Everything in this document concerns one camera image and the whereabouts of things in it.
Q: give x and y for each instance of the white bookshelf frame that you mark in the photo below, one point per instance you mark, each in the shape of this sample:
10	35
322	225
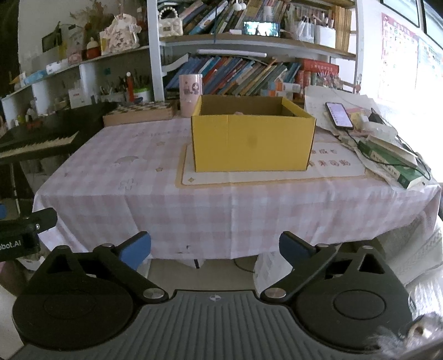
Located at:
36	18

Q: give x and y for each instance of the white green lid jar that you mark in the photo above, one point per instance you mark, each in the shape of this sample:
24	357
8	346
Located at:
143	95

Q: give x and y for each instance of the pink cartoon cylinder container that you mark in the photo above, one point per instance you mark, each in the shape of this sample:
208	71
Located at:
190	89

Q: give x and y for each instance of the stack of white papers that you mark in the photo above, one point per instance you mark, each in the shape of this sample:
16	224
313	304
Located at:
316	98

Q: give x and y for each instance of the floral pink house ornament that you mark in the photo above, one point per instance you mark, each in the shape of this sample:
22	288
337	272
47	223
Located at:
121	35

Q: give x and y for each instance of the yellow cardboard box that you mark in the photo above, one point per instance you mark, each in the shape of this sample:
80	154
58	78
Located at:
273	133

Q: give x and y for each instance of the wooden chessboard box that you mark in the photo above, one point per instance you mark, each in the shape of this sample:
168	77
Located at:
125	114

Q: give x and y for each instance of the red thick book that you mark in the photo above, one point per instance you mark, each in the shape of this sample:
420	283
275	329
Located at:
316	66

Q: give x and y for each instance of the upper orange blue box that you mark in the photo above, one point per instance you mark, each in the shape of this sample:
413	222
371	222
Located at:
287	87

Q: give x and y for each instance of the black electric piano keyboard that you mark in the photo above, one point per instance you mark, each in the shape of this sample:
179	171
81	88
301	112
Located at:
61	133

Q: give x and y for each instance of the pink checkered tablecloth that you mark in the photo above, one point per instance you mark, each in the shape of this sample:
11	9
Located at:
128	179

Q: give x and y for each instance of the cream desk mat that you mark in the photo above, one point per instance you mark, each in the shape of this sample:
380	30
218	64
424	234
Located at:
328	161

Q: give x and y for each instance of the smartphone lying on papers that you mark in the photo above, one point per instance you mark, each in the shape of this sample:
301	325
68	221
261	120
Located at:
339	116

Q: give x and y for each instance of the green book stack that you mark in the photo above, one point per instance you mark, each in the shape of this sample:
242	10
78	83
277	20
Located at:
400	164

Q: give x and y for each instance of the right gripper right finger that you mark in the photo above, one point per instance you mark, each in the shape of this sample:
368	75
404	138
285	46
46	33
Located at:
310	265

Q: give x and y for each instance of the phone on shelf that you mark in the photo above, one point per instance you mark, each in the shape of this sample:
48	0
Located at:
264	29

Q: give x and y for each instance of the lower orange blue box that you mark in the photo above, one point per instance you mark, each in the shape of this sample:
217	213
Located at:
277	93

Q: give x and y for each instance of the orange blue box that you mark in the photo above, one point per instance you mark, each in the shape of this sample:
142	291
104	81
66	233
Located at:
277	93
287	87

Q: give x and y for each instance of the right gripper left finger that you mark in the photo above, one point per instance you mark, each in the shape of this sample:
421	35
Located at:
118	265

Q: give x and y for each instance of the white quilted pearl handbag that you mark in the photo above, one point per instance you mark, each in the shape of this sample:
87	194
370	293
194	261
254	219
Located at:
169	27

